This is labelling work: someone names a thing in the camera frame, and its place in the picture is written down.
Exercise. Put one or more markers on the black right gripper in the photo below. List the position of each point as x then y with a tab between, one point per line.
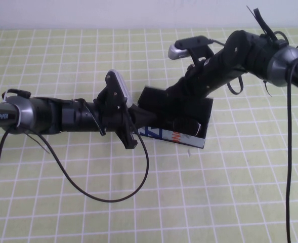
204	78

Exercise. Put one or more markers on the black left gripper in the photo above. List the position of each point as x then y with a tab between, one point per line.
95	119

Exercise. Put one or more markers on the black glasses case printed side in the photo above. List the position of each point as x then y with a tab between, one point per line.
176	141

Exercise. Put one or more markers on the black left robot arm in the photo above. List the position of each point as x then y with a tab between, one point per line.
37	114

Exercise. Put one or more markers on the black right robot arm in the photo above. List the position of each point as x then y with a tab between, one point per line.
265	58

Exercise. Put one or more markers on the green white-grid tablecloth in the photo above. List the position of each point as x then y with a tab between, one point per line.
189	197

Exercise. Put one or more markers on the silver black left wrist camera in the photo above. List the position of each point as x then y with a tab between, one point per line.
122	86

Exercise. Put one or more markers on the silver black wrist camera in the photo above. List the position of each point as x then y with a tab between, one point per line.
122	86
189	43

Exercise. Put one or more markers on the black left camera bracket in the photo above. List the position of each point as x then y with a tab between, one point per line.
108	101

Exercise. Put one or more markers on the black camera bracket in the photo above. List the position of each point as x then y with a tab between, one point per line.
199	54
108	101

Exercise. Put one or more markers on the black right camera bracket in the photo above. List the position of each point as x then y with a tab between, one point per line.
199	54

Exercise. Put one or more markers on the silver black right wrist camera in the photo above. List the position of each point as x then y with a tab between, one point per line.
189	43

